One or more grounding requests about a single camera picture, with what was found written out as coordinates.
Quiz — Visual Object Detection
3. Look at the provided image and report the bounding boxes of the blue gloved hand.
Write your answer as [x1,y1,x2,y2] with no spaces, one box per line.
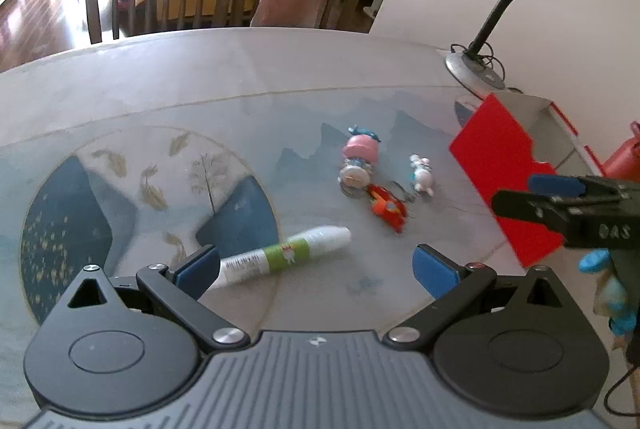
[578,249,638,337]

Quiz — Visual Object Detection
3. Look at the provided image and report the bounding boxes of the blue landscape table mat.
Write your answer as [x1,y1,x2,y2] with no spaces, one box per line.
[1,87,521,428]

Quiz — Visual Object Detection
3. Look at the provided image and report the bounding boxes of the red orange dragon toy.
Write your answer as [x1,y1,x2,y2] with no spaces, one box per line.
[366,184,408,234]

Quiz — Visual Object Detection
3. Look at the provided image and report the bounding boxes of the red cardboard box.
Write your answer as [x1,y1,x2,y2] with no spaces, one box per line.
[448,91,606,269]

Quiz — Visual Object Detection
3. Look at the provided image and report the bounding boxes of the pink blue figurine keychain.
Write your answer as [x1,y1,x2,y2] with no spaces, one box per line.
[337,125,381,197]

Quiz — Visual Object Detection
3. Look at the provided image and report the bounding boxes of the red water bottle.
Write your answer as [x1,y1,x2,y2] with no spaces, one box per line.
[602,120,640,183]

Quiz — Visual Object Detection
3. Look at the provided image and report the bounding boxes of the white bunny figurine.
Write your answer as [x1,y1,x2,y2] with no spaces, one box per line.
[410,154,435,197]

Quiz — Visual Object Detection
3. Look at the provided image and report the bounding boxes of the black lamp cable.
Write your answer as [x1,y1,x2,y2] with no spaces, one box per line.
[449,40,508,88]

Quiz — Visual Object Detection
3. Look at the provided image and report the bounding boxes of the white green pen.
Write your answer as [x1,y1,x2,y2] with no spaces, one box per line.
[208,225,352,290]

